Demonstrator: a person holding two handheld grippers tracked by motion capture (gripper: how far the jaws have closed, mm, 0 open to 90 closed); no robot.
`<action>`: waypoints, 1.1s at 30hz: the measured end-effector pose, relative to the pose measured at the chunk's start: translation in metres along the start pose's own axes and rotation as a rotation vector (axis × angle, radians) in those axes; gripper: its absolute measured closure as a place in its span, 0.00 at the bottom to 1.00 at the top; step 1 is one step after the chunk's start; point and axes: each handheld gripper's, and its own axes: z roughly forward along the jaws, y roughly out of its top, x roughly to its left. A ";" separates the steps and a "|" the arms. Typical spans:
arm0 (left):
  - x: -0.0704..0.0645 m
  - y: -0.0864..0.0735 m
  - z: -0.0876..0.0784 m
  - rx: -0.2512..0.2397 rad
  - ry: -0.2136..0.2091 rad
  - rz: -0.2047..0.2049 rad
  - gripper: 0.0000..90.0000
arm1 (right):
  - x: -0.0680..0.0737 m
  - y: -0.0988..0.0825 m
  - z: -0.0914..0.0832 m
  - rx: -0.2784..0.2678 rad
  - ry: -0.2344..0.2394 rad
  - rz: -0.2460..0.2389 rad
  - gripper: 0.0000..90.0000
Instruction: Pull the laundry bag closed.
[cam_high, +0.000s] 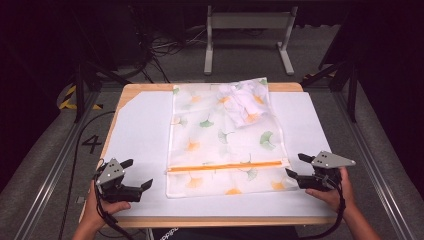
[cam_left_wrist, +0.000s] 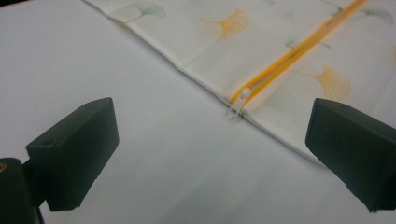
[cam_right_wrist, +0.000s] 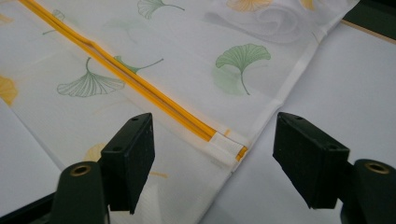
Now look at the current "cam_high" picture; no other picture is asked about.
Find white garment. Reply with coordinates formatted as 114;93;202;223
216;82;272;130

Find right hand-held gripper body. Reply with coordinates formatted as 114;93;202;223
294;150;357;193

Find person's right hand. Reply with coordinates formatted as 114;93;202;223
304;167;356;214

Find white table mat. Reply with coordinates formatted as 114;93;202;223
99;90;336;218

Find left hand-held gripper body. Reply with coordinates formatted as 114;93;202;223
95;158;144;203

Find long black floor cable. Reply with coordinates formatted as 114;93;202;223
57;110;116;240

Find tangle of black floor cables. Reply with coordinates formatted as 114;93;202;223
131;9;208;84

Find hand-held gripper black cable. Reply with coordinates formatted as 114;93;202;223
94;178;135;240
299;181;347;240

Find wooden table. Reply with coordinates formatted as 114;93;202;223
78;82;338;230

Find aluminium floor rail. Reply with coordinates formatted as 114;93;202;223
12;90;102;240
332;90;418;240

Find right hand-held gripper black cable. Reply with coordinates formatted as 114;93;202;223
299;181;347;240

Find leaf print mesh laundry bag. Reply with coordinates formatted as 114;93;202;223
165;77;300;200

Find left hand-held gripper black cable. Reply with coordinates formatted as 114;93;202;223
94;178;135;240

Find yellow black hazard tape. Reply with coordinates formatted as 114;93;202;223
58;84;103;111

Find white metal desk frame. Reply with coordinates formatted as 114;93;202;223
203;4;299;76

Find black metal stand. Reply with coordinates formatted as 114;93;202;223
70;59;132;124
300;59;360;124

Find person's left hand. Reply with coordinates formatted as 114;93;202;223
81;181;132;231

